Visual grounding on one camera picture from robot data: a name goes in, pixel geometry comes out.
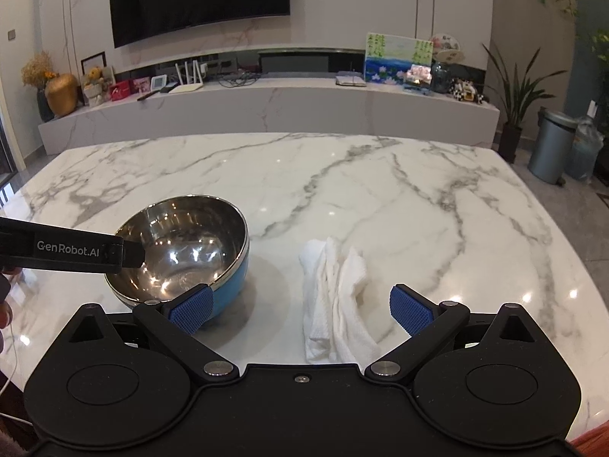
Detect lotus painting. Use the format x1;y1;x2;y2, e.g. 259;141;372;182
364;32;435;84

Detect black picture frame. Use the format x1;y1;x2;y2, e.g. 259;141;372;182
81;52;106;77

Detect person's left hand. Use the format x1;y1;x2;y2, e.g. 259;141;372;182
0;267;23;330

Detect grey trash can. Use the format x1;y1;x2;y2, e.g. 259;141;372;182
527;107;579;185

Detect white cable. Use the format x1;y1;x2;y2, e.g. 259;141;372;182
0;333;30;425

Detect white cloth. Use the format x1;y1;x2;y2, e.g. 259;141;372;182
299;236;381;365

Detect teddy bear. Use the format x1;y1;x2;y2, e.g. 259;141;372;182
82;67;108;107

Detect steel bowl with blue outside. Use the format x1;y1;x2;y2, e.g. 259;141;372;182
104;194;250;322

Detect black cables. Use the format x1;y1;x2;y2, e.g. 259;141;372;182
216;69;260;89

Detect gold vase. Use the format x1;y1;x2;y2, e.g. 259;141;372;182
45;73;79;117

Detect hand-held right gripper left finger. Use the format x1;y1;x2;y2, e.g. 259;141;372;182
69;284;240;384

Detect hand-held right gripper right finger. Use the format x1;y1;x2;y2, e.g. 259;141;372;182
364;284;540;384

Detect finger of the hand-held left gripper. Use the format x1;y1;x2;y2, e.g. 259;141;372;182
114;234;146;269

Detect black and white toy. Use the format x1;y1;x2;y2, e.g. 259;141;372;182
450;77;488;104

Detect dried flowers in dark vase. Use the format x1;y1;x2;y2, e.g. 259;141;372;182
21;51;57;122

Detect marble television console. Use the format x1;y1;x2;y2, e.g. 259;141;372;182
37;48;501;155

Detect bagged water bottle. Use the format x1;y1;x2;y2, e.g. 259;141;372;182
566;117;605;182

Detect black media box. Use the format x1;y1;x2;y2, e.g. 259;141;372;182
258;50;334;74

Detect blue glass jar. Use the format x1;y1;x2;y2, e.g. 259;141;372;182
430;61;460;94

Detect white router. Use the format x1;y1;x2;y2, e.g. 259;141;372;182
169;61;205;93

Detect black brush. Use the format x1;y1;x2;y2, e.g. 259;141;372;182
137;83;178;102

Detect round paper fan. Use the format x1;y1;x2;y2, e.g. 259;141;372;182
428;33;464;65

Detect green leafy plant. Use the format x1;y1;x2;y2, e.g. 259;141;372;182
578;29;609;86

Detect shiny photo frame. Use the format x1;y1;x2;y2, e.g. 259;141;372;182
403;63;434;92

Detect potted long-leaf plant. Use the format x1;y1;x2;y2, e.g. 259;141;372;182
481;43;555;163

